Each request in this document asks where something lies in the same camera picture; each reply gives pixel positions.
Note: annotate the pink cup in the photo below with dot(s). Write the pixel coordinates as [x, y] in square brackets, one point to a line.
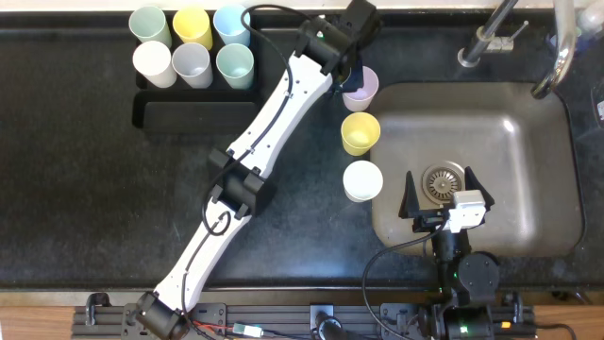
[363, 94]

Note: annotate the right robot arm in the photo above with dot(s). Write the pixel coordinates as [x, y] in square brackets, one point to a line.
[479, 274]

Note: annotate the white cup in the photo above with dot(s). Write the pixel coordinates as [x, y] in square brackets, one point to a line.
[362, 179]
[151, 59]

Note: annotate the steel tap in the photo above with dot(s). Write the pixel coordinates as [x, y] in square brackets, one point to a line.
[476, 45]

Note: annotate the yellow cup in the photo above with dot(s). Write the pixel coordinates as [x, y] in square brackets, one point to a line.
[191, 23]
[361, 132]

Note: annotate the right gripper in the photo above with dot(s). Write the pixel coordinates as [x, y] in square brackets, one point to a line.
[429, 222]

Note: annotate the black tray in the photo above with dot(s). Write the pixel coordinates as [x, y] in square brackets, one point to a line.
[198, 115]

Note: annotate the blue soap bottle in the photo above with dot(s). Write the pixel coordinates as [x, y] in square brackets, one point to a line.
[592, 19]

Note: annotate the blue cup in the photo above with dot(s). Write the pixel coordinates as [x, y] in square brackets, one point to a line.
[229, 21]

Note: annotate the mounting rail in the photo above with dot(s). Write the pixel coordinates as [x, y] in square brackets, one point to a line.
[273, 314]

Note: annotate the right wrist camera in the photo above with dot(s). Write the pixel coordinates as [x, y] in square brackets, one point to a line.
[467, 210]

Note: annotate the green cup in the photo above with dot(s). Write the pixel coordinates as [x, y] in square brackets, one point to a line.
[148, 23]
[234, 61]

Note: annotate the steel sink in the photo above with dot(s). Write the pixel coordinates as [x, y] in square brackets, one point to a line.
[519, 141]

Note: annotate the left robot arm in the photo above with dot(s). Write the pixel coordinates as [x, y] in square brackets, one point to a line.
[283, 108]

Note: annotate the grey cup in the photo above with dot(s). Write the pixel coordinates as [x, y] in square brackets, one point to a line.
[191, 61]

